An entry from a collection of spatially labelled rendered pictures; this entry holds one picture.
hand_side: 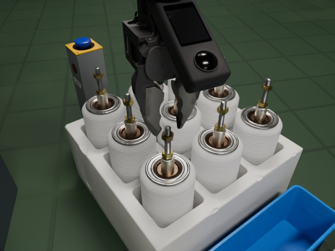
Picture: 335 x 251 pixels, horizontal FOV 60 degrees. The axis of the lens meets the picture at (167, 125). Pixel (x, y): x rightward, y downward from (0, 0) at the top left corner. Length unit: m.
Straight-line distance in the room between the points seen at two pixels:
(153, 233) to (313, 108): 0.83
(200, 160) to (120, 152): 0.15
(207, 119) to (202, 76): 0.40
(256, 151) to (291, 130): 0.43
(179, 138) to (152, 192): 0.17
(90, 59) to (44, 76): 0.62
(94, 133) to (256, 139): 0.34
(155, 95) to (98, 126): 0.28
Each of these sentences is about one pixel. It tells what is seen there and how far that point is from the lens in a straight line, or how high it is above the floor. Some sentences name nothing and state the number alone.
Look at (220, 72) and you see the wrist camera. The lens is 0.29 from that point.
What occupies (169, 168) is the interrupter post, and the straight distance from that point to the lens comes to 0.48.
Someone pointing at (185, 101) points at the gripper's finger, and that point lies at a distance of 0.40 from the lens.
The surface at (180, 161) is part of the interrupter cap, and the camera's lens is 0.50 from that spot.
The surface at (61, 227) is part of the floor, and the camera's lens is 0.76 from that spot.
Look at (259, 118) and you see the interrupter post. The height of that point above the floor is 0.26.
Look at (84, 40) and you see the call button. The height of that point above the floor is 0.33.
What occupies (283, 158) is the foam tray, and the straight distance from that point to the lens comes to 0.66.
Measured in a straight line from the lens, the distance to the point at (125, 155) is 0.54.
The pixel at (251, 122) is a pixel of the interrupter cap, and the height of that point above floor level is 0.25.
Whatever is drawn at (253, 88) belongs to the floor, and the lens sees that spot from 1.22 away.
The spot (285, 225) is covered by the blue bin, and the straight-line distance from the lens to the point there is 0.77.
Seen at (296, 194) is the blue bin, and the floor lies 0.10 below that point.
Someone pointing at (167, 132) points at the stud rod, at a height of 0.34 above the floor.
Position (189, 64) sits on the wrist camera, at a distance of 0.29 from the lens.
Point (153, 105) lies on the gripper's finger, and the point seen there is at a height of 0.40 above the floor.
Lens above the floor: 0.62
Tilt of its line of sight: 39 degrees down
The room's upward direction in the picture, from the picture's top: straight up
